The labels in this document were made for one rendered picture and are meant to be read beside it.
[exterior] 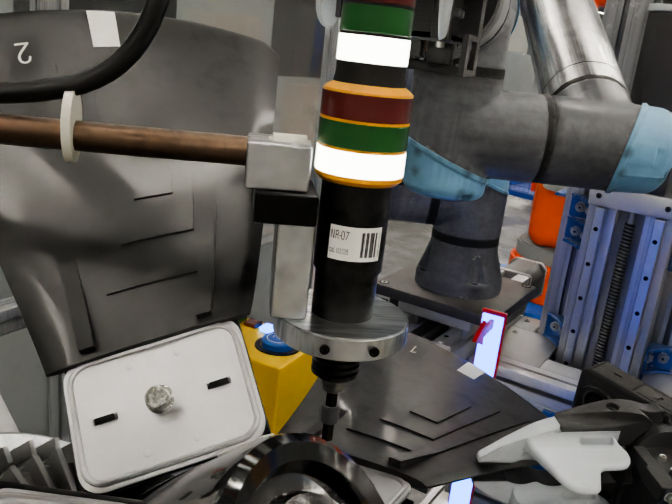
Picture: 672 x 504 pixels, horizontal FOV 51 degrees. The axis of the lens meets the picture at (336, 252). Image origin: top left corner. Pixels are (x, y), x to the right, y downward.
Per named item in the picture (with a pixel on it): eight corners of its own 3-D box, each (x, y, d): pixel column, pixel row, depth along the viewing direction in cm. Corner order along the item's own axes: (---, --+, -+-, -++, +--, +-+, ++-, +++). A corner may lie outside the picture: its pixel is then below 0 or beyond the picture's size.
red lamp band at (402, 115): (324, 119, 32) (327, 91, 31) (316, 108, 36) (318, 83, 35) (419, 128, 32) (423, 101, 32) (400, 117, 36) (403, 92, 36)
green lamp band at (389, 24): (344, 30, 31) (347, 0, 31) (335, 30, 34) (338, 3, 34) (418, 38, 31) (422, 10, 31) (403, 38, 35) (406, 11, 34)
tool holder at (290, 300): (232, 357, 33) (247, 148, 30) (235, 302, 40) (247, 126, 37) (419, 366, 34) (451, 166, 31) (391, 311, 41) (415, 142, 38)
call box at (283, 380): (165, 406, 89) (168, 328, 86) (215, 377, 97) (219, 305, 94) (272, 450, 82) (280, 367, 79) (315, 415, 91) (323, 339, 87)
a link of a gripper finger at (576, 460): (516, 472, 39) (664, 479, 41) (482, 408, 45) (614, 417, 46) (502, 515, 40) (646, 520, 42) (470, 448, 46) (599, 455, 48)
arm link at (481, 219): (507, 244, 117) (522, 163, 113) (426, 234, 117) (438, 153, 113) (494, 226, 128) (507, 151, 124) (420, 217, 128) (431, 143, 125)
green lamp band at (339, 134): (321, 148, 32) (324, 120, 32) (313, 134, 36) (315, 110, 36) (415, 156, 33) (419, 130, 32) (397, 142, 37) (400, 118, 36)
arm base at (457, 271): (436, 264, 135) (444, 214, 133) (512, 285, 128) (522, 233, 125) (399, 282, 123) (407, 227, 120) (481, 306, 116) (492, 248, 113)
